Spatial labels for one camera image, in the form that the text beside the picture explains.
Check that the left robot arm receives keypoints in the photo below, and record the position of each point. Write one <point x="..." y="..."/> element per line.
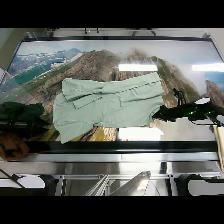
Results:
<point x="49" y="185"/>

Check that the beige garment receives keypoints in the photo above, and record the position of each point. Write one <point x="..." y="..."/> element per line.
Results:
<point x="219" y="146"/>

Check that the dark green garment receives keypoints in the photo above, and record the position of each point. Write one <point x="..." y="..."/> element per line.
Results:
<point x="20" y="111"/>

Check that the brown garment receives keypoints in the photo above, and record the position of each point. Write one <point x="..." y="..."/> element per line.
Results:
<point x="13" y="146"/>

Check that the pale green shirt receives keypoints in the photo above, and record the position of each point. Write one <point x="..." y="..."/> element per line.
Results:
<point x="110" y="106"/>

